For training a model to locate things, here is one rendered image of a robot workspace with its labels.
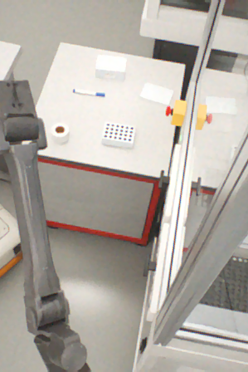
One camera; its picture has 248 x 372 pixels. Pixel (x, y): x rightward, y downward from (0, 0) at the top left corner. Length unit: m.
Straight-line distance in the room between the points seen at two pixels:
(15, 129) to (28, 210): 0.16
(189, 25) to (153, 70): 0.25
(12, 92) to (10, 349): 1.52
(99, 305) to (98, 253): 0.27
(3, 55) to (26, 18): 1.41
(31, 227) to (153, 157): 0.92
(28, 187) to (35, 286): 0.20
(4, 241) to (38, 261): 1.21
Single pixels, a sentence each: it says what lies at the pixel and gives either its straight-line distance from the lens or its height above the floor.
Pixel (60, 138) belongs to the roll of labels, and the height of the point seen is 0.79.
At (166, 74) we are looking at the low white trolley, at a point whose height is 0.76.
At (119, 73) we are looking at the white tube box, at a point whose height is 0.80.
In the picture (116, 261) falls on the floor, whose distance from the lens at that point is 2.35.
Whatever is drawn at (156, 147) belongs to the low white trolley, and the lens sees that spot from 1.78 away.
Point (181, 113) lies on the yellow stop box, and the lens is 1.70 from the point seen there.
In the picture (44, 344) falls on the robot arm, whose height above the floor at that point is 1.25.
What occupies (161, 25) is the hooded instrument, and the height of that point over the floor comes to 0.88.
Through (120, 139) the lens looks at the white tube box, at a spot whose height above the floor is 0.79.
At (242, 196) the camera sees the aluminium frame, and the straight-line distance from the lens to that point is 0.52.
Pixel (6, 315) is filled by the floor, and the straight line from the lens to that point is 2.30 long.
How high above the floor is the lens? 2.19
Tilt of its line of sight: 59 degrees down
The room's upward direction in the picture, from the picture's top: 7 degrees clockwise
